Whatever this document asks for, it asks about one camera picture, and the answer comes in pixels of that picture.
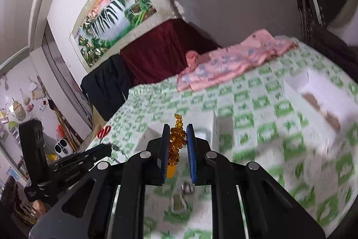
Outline maroon velvet cloth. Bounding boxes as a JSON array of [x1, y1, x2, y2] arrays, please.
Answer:
[[120, 18, 222, 86]]

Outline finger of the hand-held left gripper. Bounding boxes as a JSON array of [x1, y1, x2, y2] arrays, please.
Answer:
[[55, 163, 99, 187], [50, 143, 113, 173]]

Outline white box lid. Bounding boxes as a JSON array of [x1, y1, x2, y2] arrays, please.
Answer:
[[282, 68, 344, 146]]

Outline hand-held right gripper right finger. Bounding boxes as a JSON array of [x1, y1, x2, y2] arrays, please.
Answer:
[[187, 124, 326, 239]]

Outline pink floral cloth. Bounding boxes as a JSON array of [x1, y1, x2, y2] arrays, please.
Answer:
[[176, 29, 298, 92]]

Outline white rectangular box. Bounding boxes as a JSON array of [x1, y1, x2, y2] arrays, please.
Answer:
[[136, 111, 234, 195]]

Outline red handled scissors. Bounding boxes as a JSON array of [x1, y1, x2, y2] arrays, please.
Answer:
[[97, 125, 111, 139]]

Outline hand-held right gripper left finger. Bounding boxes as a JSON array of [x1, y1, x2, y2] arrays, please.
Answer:
[[28, 124, 172, 239]]

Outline black garment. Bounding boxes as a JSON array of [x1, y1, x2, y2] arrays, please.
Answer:
[[81, 54, 134, 122]]

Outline green checked tablecloth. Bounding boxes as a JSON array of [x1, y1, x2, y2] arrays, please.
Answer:
[[95, 37, 358, 239]]

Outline white foot massager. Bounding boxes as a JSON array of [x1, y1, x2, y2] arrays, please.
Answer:
[[54, 138, 74, 157]]

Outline silver chain necklace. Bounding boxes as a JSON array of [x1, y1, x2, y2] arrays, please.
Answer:
[[111, 144, 126, 164]]

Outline orange plastic bag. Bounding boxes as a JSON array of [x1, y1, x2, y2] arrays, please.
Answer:
[[57, 124, 69, 139]]

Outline waterfall landscape painting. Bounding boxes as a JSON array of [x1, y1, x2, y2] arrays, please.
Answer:
[[70, 0, 185, 73]]

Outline amber bead bracelet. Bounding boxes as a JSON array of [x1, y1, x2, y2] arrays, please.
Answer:
[[168, 113, 188, 167]]

